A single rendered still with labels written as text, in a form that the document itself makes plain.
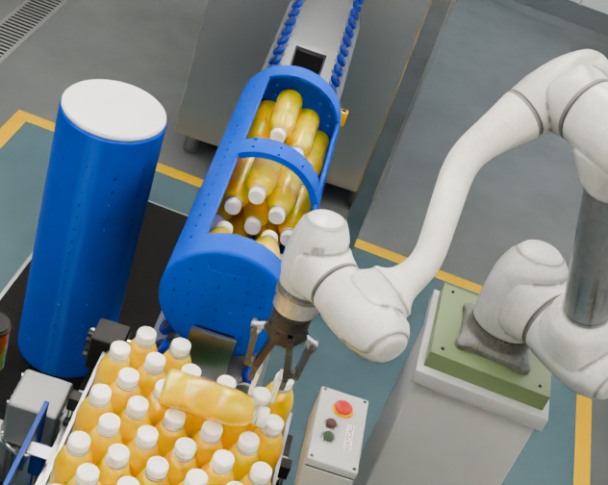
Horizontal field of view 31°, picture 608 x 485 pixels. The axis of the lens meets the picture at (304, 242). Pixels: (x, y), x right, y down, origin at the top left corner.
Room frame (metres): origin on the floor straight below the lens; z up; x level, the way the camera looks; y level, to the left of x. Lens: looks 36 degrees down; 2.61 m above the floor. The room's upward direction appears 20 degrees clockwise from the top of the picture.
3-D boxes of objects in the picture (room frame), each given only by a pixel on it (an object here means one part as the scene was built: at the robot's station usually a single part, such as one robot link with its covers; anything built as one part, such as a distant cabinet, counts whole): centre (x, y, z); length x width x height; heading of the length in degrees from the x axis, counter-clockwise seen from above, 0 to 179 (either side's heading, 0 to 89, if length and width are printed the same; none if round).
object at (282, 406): (1.63, -0.06, 0.99); 0.07 x 0.07 x 0.19
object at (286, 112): (2.51, 0.16, 1.15); 0.19 x 0.07 x 0.07; 3
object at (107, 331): (1.69, 0.31, 0.95); 0.10 x 0.07 x 0.10; 93
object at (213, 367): (1.75, 0.11, 0.99); 0.10 x 0.02 x 0.12; 93
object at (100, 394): (1.43, 0.26, 1.09); 0.04 x 0.04 x 0.02
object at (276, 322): (1.57, -0.02, 1.29); 0.08 x 0.07 x 0.09; 93
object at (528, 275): (2.07, -0.51, 1.21); 0.18 x 0.16 x 0.22; 45
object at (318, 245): (1.56, -0.03, 1.47); 0.13 x 0.11 x 0.16; 46
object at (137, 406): (1.43, 0.19, 1.09); 0.04 x 0.04 x 0.02
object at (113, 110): (2.46, 0.59, 1.03); 0.28 x 0.28 x 0.01
